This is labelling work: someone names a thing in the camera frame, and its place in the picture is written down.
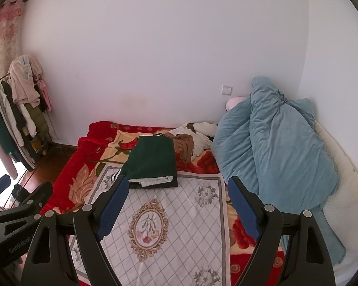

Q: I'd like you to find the blue quilt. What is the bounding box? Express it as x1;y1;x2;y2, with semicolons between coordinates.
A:
211;77;346;265

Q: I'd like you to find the pink pillow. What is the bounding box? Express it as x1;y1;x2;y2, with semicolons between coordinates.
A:
226;96;247;112

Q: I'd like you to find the brown white clothes pile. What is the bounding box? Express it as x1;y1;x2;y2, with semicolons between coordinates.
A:
162;122;217;163

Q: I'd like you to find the white wall switch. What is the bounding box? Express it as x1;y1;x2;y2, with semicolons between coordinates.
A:
222;85;233;96

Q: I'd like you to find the red floral blanket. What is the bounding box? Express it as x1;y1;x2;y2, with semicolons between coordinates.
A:
40;121;287;286

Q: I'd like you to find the white checkered floral cloth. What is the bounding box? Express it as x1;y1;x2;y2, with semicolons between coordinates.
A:
68;163;232;286

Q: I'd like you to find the white mattress pad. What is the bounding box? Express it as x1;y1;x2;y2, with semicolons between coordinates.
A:
315;122;358;285

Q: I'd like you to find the green white varsity jacket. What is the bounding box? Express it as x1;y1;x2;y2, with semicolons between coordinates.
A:
110;135;178;189

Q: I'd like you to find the clothes rack with garments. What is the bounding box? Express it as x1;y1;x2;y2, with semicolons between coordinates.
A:
0;55;52;179

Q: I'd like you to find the pink curtain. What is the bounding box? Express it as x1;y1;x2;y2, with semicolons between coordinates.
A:
0;0;27;78

